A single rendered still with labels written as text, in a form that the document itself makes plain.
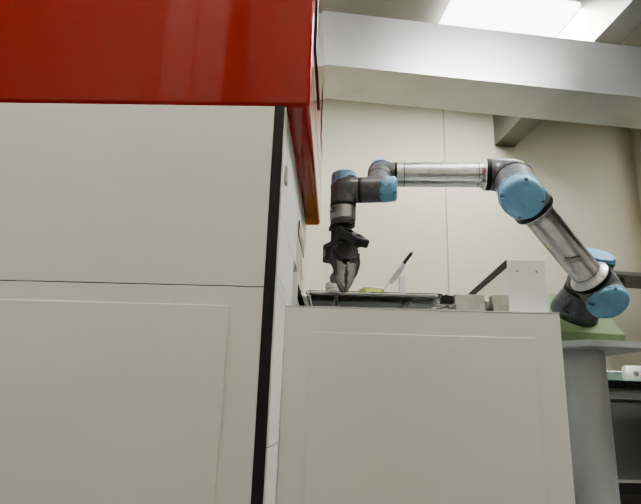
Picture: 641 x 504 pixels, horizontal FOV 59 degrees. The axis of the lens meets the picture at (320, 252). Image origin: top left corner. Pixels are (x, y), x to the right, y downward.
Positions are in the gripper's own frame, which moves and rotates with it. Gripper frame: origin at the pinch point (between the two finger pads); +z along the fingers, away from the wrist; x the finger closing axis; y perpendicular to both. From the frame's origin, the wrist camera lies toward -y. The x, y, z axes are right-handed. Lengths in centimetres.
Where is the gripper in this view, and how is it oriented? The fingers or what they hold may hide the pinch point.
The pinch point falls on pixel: (344, 288)
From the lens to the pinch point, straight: 155.4
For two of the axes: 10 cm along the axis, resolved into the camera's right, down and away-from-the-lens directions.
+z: -0.3, 9.6, -2.7
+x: -8.8, -1.5, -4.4
